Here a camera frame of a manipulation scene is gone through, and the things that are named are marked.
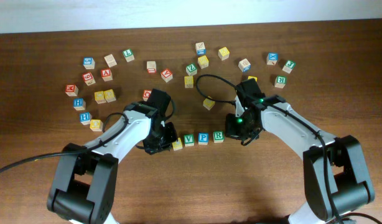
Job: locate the green Z letter block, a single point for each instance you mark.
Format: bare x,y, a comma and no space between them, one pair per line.
191,69

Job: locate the blue X letter block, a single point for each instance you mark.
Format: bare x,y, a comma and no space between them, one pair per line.
272,58

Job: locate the blue H lower block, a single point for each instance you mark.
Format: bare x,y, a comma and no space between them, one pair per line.
85,118

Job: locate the blue S letter block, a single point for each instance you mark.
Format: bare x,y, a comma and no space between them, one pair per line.
88,63

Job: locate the blue h block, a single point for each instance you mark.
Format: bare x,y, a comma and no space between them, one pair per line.
85,118
79,104

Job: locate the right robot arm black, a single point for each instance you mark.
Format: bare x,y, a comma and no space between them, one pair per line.
336,176

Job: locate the red A upright block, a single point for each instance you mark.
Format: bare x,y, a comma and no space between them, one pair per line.
106,75

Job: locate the blue side far block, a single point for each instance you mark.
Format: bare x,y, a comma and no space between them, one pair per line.
200,48

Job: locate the red 6 number block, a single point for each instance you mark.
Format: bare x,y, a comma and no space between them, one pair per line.
88,78

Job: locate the red side plain block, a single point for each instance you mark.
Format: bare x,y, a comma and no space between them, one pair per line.
151,66

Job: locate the green V letter block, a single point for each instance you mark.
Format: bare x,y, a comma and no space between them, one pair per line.
189,140

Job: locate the yellow pencil picture block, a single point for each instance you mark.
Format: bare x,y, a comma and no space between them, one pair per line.
252,77

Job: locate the red M letter block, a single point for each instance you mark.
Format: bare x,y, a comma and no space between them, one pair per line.
71,90

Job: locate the yellow block pair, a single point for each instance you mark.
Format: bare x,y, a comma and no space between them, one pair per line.
99,97
109,96

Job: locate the blue H upper block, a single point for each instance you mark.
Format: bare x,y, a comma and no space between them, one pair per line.
79,104

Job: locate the red A tilted block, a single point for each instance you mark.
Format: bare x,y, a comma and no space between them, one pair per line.
166,75

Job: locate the plain wooden top block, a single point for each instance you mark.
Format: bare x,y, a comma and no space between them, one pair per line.
110,60

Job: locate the green L letter block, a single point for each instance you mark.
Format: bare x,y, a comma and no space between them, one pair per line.
128,55

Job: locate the yellow block right pair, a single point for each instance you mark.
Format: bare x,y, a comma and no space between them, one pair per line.
109,96

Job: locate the yellow block bottom left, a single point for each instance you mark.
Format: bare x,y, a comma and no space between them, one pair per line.
96,125

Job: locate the yellow block near P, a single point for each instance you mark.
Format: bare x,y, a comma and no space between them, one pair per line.
188,81

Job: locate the yellow block beside Z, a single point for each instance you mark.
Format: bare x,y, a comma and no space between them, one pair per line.
203,62

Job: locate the green J letter block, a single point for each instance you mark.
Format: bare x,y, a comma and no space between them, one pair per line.
288,66

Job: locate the green R letter block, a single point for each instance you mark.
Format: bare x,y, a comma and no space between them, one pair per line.
218,136

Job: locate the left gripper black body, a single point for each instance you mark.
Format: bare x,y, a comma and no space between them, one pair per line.
162,143

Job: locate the blue P letter block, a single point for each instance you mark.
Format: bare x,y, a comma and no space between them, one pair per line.
203,138

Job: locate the red O letter block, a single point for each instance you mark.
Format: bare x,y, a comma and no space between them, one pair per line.
146,94

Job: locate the blue D side block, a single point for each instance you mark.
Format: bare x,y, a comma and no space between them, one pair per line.
244,65

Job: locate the yellow C letter block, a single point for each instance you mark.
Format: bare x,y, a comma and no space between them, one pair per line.
177,145

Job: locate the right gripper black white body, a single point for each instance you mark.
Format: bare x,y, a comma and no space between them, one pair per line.
236,131

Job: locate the yellow umbrella picture block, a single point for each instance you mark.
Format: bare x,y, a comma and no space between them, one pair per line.
208,104

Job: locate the yellow top far block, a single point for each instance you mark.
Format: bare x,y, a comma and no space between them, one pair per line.
223,53

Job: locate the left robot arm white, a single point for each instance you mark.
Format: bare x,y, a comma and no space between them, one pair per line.
85,179

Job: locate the yellow block left pair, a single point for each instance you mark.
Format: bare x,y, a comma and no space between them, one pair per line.
99,97

